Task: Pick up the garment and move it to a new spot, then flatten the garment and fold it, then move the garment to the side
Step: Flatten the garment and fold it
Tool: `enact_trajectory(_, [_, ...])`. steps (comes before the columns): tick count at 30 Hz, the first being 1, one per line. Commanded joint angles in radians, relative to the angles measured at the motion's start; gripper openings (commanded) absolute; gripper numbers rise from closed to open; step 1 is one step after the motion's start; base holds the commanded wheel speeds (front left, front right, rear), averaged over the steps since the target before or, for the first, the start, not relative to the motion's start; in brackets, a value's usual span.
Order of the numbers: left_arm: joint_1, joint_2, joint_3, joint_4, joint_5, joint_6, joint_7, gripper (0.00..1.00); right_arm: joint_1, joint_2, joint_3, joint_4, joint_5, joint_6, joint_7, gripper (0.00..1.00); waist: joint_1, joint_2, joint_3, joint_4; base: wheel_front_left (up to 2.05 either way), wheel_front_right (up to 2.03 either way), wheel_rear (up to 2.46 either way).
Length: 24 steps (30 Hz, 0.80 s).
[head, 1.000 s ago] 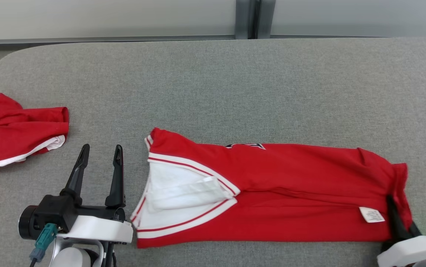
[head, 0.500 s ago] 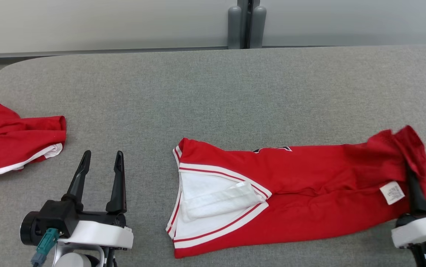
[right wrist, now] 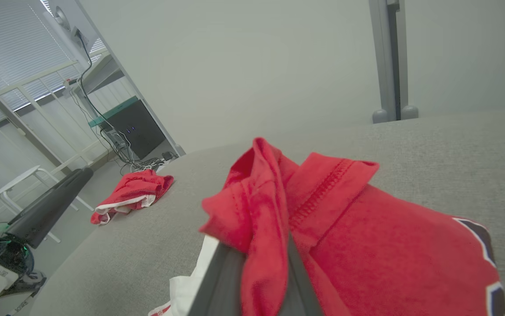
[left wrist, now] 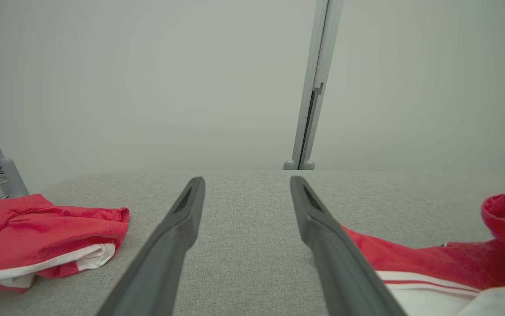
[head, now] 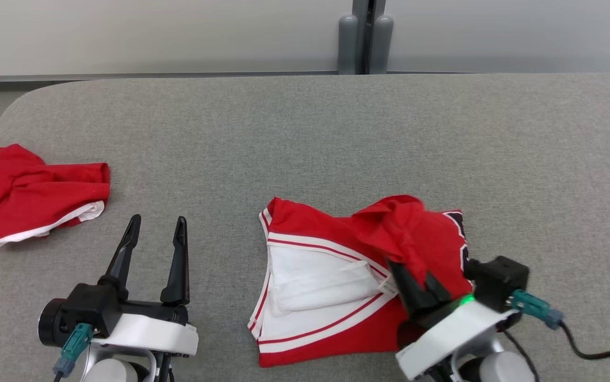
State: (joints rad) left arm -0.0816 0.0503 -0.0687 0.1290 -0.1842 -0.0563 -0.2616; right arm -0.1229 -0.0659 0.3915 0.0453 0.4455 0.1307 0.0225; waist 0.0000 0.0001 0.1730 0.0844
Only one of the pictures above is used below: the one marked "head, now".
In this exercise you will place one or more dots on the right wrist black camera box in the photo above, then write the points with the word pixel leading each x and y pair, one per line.
pixel 498 281

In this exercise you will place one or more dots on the red white-sleeved striped t-shirt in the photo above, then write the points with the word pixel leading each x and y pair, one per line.
pixel 326 342

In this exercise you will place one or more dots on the red garment with white trim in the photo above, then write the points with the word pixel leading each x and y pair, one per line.
pixel 18 191

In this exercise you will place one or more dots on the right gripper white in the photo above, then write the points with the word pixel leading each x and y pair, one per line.
pixel 448 334

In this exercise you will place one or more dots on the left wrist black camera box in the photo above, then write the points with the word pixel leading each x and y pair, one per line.
pixel 82 310

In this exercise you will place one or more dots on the grey partition post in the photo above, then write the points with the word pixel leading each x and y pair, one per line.
pixel 348 48

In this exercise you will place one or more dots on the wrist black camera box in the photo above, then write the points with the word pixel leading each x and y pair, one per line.
pixel 82 310
pixel 498 281

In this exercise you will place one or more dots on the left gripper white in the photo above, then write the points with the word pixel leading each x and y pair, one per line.
pixel 151 334

